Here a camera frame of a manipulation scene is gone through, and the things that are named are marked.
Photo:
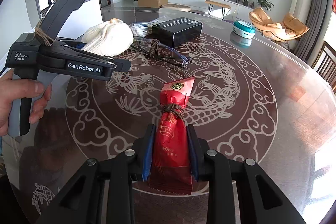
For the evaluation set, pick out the white tv cabinet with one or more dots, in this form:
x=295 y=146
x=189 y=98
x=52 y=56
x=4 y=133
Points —
x=238 y=9

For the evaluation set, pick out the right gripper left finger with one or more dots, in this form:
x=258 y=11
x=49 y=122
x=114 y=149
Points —
x=131 y=165

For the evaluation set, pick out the teal white round tin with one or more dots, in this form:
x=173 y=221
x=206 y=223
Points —
x=242 y=33

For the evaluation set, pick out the cream knitted glove bundle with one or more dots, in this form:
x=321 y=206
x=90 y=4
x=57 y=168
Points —
x=110 y=38

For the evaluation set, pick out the brown cardboard box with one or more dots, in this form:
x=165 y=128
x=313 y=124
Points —
x=152 y=3

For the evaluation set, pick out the tan leather lounge chair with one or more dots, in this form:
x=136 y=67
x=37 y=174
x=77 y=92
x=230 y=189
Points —
x=290 y=28

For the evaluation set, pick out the bag of cotton swabs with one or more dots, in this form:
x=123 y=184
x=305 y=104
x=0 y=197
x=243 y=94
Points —
x=143 y=29

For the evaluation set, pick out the black rectangular box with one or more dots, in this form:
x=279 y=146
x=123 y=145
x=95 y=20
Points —
x=175 y=32

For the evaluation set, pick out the red tea packet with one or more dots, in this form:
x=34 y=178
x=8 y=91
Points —
x=171 y=167

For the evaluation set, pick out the person left hand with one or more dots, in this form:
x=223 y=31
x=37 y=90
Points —
x=12 y=90

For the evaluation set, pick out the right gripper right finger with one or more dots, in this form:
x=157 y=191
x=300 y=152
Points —
x=209 y=165

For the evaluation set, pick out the wooden dining chair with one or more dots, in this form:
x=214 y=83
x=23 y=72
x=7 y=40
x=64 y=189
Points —
x=325 y=64

